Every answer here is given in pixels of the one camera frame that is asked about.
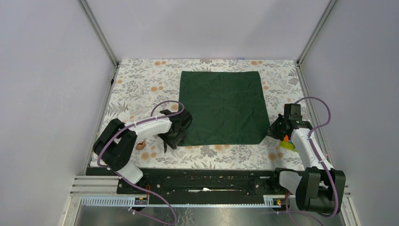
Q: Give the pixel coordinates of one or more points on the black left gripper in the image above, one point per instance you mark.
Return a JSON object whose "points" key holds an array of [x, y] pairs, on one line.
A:
{"points": [[172, 142]]}

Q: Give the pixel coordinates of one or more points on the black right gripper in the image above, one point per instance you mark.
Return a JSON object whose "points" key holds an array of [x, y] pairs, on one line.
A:
{"points": [[272, 132]]}

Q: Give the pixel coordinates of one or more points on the dark green cloth napkin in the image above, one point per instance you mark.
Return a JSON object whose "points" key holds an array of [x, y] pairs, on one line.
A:
{"points": [[227, 108]]}

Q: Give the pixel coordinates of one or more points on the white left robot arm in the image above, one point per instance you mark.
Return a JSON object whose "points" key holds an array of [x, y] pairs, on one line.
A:
{"points": [[116, 143]]}

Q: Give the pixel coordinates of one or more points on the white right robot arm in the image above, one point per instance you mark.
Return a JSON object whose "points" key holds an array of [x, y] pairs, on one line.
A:
{"points": [[320, 187]]}

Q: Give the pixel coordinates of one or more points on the colourful toy block stack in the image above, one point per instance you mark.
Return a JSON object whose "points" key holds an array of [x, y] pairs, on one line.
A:
{"points": [[287, 144]]}

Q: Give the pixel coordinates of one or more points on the copper spoon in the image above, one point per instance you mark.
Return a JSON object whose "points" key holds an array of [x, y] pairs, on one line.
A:
{"points": [[141, 145]]}

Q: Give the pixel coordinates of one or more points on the floral patterned table mat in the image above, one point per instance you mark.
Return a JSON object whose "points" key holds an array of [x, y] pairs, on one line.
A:
{"points": [[142, 84]]}

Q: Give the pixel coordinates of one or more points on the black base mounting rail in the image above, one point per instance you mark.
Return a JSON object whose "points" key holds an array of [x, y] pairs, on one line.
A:
{"points": [[214, 187]]}

